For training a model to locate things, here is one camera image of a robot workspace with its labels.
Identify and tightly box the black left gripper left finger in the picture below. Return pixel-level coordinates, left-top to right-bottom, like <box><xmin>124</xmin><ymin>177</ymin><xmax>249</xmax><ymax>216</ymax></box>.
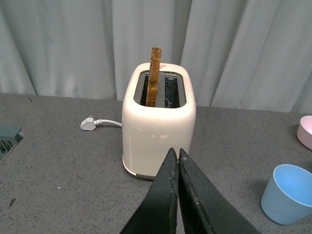
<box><xmin>121</xmin><ymin>148</ymin><xmax>179</xmax><ymax>234</ymax></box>

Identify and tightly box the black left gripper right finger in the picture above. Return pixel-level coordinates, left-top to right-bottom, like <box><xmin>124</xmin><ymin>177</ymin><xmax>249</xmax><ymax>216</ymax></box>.
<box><xmin>178</xmin><ymin>149</ymin><xmax>260</xmax><ymax>234</ymax></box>

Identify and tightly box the blue cup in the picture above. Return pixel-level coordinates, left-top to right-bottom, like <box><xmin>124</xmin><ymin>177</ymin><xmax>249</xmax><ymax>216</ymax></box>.
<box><xmin>261</xmin><ymin>164</ymin><xmax>312</xmax><ymax>225</ymax></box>

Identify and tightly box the cream two-slot toaster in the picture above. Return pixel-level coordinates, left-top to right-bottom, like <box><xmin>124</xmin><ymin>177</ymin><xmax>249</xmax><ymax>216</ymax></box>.
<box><xmin>122</xmin><ymin>63</ymin><xmax>196</xmax><ymax>179</ymax></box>

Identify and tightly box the white power plug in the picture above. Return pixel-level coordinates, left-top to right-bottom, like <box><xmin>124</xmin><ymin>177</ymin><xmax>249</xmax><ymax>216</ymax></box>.
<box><xmin>80</xmin><ymin>116</ymin><xmax>96</xmax><ymax>131</ymax></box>

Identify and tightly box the pink bowl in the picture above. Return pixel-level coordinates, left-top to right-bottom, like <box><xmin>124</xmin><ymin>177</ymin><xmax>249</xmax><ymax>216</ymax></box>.
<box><xmin>297</xmin><ymin>115</ymin><xmax>312</xmax><ymax>150</ymax></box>

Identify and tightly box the brown bread slice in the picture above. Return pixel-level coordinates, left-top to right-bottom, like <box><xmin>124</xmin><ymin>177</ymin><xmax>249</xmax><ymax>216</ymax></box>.
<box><xmin>146</xmin><ymin>47</ymin><xmax>162</xmax><ymax>107</ymax></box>

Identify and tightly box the grey curtain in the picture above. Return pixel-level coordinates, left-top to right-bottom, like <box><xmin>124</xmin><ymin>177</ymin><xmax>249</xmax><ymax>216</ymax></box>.
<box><xmin>0</xmin><ymin>0</ymin><xmax>312</xmax><ymax>113</ymax></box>

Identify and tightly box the green dish rack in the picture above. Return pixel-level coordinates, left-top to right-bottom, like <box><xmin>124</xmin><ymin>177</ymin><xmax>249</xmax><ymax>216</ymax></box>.
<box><xmin>0</xmin><ymin>125</ymin><xmax>24</xmax><ymax>163</ymax></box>

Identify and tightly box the white power cable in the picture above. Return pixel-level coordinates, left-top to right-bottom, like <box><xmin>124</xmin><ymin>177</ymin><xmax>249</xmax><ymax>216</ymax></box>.
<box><xmin>94</xmin><ymin>118</ymin><xmax>123</xmax><ymax>128</ymax></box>

